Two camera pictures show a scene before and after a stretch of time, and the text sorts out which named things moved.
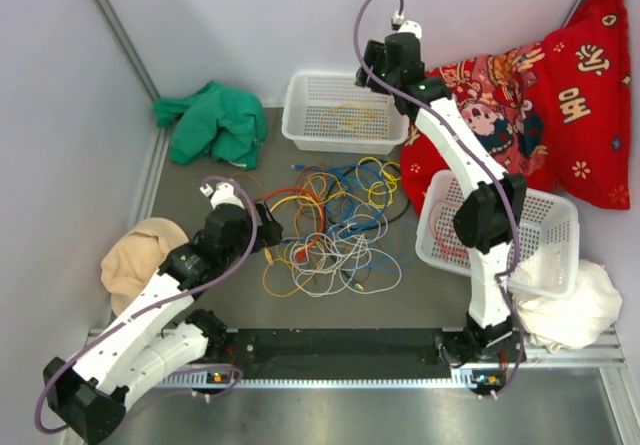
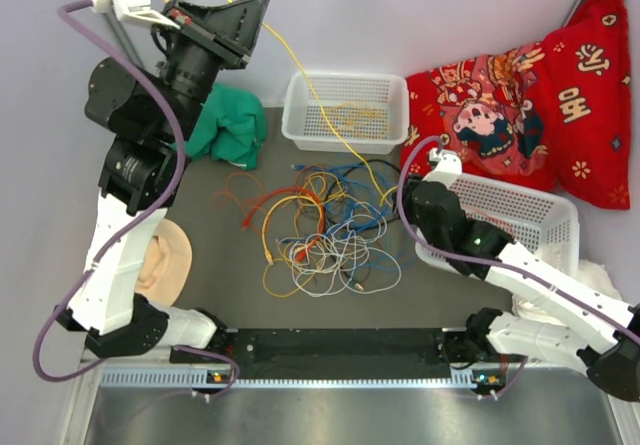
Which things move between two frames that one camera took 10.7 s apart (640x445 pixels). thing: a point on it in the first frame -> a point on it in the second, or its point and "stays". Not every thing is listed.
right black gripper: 373,56 -> 407,200
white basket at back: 328,113 stays
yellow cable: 380,194 -> 297,58
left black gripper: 269,233 -> 227,31
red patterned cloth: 555,111 stays
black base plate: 345,354 stays
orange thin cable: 360,112 -> 369,112
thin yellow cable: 348,113 -> 348,119
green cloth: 215,122 stays
